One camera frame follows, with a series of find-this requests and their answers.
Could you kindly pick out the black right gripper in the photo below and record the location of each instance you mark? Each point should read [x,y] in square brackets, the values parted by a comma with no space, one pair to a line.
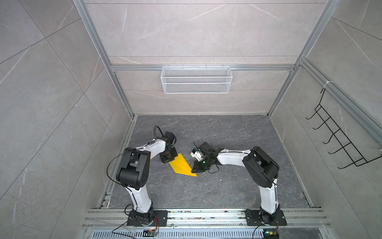
[196,165]

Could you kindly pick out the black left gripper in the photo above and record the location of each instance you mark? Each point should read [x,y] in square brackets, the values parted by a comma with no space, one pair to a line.
[164,159]

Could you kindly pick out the yellow square paper sheet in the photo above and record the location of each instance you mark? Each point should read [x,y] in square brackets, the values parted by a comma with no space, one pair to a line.
[180,166]

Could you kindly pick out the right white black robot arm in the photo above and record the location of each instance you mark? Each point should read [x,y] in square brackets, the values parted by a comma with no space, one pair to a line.
[260,166]

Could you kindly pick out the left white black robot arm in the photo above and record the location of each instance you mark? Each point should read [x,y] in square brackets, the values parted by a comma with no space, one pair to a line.
[133,172]

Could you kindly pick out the left green circuit board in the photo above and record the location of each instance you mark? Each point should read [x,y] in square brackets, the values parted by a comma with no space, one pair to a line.
[150,233]

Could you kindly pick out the green circuit board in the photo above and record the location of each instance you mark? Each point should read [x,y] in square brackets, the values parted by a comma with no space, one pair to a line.
[270,234]
[150,233]

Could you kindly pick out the right green circuit board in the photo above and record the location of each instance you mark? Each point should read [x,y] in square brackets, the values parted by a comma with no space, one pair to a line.
[270,234]

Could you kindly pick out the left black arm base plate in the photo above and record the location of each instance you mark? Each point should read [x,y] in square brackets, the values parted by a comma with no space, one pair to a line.
[151,218]

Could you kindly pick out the white wire mesh basket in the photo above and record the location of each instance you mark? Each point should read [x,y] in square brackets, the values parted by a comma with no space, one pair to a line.
[196,80]

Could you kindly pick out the aluminium front rail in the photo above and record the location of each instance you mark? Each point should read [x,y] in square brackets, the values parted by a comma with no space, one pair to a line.
[210,218]

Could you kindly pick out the black wire hook rack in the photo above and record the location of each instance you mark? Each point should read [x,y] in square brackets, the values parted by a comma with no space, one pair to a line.
[346,145]

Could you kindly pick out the aluminium corner frame post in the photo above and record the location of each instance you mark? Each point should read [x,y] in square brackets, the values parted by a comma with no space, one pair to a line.
[89,25]

